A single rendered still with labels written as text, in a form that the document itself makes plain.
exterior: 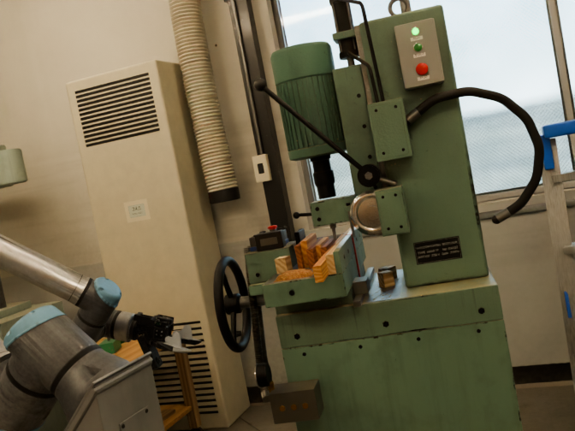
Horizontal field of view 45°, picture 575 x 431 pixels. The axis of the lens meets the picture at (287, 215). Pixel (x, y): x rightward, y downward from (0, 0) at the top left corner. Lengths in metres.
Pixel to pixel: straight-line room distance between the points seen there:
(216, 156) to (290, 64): 1.50
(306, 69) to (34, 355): 1.00
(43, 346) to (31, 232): 2.54
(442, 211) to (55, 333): 1.02
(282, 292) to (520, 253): 1.73
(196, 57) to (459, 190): 1.88
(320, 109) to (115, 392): 0.91
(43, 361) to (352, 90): 1.04
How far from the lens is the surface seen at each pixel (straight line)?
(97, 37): 3.93
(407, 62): 1.83
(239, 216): 3.55
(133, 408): 1.71
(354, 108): 1.93
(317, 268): 1.65
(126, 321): 2.22
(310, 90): 1.94
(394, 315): 1.82
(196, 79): 3.42
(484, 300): 1.82
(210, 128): 3.39
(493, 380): 1.87
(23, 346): 1.76
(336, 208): 1.97
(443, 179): 1.88
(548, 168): 2.52
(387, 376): 1.87
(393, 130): 1.80
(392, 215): 1.79
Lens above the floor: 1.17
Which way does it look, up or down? 4 degrees down
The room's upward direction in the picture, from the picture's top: 11 degrees counter-clockwise
